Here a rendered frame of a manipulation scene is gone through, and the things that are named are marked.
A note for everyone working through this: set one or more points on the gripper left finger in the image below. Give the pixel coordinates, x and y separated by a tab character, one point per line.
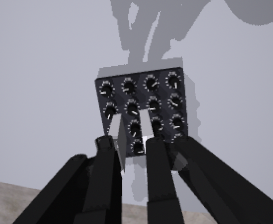
60	202

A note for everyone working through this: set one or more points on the black knob box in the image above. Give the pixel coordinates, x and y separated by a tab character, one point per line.
128	93

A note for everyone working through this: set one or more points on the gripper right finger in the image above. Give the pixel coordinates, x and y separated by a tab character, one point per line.
226	195

